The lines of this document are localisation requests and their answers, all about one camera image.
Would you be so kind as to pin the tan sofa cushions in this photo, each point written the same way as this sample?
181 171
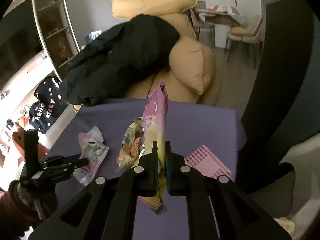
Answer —
192 75

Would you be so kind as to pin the orange cartoon snack bag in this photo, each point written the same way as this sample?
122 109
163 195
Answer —
131 145

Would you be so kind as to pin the pink white cartoon wrapper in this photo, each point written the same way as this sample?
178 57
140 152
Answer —
93 148

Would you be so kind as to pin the white trash bag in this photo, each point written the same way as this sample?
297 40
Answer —
305 210

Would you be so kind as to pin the white curved shelf unit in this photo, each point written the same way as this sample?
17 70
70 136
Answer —
56 33

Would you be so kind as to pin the dark hello kitty bag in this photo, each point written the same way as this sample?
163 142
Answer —
49 106

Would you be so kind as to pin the purple table cloth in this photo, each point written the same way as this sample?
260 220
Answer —
188 126

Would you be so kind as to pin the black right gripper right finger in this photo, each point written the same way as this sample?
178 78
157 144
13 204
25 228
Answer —
188 182

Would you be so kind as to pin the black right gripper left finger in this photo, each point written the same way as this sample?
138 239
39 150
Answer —
122 194

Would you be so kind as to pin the dining table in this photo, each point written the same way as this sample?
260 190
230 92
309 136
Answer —
210 18

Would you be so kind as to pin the pink checkered box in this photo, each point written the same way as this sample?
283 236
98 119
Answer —
205 161

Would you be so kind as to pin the left hand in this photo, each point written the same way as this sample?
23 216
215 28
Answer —
16 217

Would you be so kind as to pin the black jacket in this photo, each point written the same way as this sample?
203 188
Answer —
118 59

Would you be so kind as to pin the beige dining chair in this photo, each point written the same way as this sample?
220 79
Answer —
249 36

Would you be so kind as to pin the pink long snack wrapper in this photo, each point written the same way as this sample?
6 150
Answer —
154 117

